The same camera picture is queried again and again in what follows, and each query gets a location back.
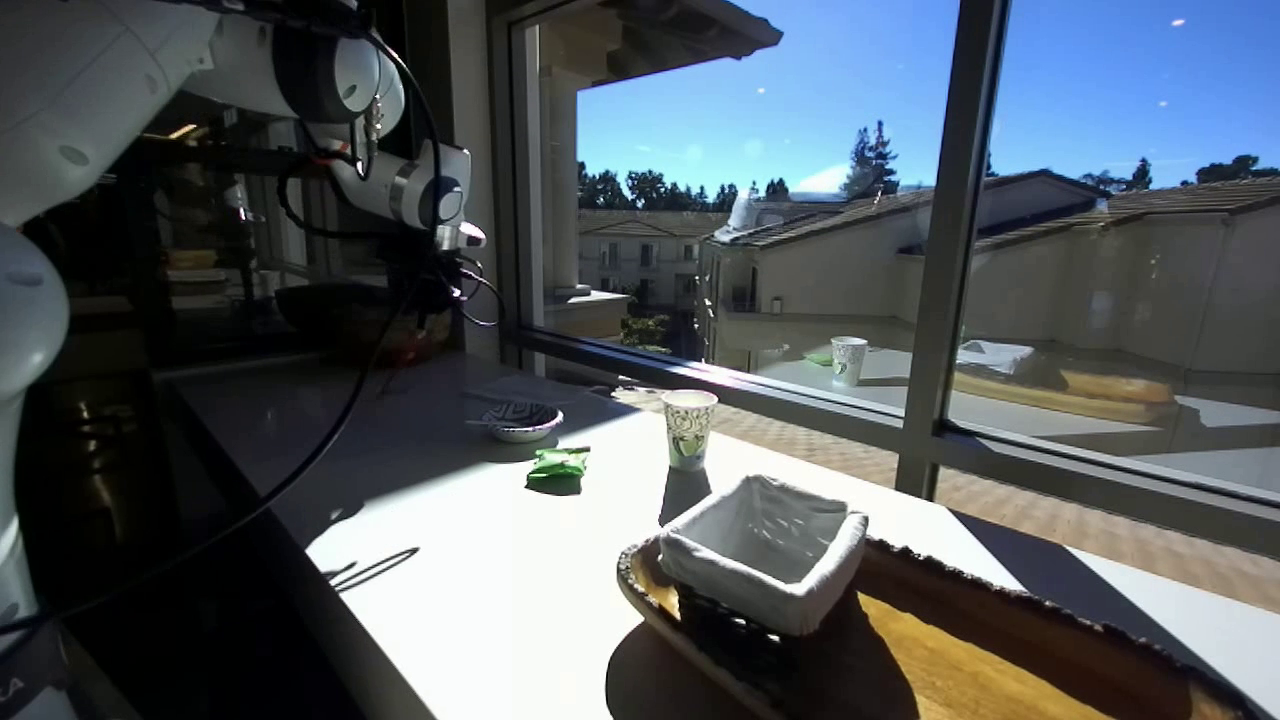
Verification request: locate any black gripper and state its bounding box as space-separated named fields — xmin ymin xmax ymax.
xmin=387 ymin=254 xmax=492 ymax=356

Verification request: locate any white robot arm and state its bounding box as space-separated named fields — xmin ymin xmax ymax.
xmin=0 ymin=0 xmax=481 ymax=720

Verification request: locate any small patterned bowl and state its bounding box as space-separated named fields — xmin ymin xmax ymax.
xmin=481 ymin=405 xmax=564 ymax=446

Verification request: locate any green packet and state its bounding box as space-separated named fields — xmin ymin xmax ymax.
xmin=522 ymin=449 xmax=588 ymax=495

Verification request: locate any white paper cup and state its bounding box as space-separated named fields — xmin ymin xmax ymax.
xmin=661 ymin=390 xmax=715 ymax=470

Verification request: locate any wooden tray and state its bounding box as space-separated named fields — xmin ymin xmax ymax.
xmin=614 ymin=540 xmax=1265 ymax=720

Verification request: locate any black braided cable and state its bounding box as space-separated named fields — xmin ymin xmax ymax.
xmin=0 ymin=236 xmax=444 ymax=631

